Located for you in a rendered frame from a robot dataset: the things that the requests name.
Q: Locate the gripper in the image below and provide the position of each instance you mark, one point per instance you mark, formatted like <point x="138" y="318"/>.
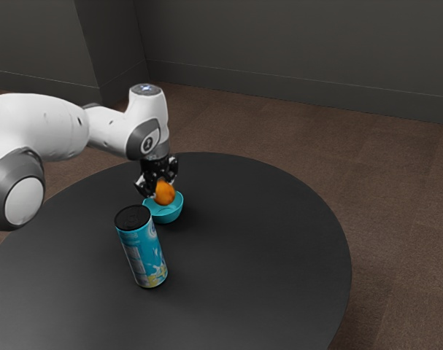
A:
<point x="157" y="166"/>

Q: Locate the orange fruit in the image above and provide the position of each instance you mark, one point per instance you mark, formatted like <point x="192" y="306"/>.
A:
<point x="164" y="193"/>

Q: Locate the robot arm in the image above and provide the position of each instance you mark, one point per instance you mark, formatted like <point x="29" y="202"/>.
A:
<point x="60" y="125"/>

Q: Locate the teal bowl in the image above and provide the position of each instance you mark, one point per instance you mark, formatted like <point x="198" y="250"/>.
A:
<point x="166" y="213"/>

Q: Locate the blue printed can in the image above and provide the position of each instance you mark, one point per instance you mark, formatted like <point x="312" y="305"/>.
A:
<point x="142" y="248"/>

